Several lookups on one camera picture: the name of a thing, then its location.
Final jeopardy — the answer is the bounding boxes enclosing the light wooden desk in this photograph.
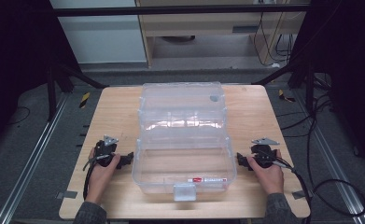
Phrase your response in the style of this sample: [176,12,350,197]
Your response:
[134,0,309,68]

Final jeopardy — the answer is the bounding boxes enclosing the black metal stand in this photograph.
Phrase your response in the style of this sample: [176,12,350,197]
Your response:
[250,55,316,114]
[44,54,110,123]

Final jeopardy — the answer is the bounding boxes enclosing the yellow black striped tape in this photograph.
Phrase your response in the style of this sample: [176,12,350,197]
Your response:
[277,89,297,104]
[78,91,91,109]

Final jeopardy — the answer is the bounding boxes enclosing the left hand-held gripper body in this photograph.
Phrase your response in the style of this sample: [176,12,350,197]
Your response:
[92,134,119,168]

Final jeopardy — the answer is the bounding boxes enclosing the person's left hand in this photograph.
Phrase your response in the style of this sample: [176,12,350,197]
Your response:
[84,147,121,205]

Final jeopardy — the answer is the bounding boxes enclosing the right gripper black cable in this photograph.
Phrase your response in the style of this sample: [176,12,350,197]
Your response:
[273,156,314,224]

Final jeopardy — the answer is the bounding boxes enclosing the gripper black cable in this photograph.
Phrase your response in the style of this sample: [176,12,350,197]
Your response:
[82,154,110,201]
[273,156,314,224]

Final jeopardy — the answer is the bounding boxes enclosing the hanging black desk cables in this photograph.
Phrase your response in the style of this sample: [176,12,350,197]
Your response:
[252,0,297,68]

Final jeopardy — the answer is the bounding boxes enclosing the bundle of black floor cables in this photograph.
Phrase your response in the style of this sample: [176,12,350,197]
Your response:
[275,74,335,140]

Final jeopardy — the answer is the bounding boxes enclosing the black horizontal metal bar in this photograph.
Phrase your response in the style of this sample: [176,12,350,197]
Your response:
[50,3,313,18]

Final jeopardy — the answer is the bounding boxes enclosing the grey tape piece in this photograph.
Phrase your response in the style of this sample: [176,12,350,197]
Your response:
[291,189,306,201]
[56,189,78,201]

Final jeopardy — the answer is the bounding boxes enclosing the looped black floor cable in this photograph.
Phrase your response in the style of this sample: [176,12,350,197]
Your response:
[307,178,365,217]

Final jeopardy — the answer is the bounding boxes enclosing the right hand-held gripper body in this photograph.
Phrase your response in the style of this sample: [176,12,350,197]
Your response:
[249,136,281,169]

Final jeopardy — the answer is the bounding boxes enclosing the white cabinet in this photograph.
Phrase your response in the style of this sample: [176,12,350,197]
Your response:
[49,0,148,65]

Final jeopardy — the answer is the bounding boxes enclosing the clear plastic storage box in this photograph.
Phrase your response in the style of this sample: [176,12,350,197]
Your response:
[132,81,237,202]

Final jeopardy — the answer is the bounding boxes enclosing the thin black floor cable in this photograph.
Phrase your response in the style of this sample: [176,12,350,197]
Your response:
[6,105,32,127]

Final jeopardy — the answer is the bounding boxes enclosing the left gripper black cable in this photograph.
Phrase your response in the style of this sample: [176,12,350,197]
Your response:
[82,154,110,201]

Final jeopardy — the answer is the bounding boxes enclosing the aluminium floor rail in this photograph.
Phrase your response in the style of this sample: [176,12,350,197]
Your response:
[0,92,70,224]
[294,91,365,224]

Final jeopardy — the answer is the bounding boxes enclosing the black curtain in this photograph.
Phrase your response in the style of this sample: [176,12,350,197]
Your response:
[0,0,82,157]
[290,0,365,174]

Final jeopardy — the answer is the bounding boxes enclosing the person's right hand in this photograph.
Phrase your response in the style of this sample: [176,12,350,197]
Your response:
[246,149,285,196]

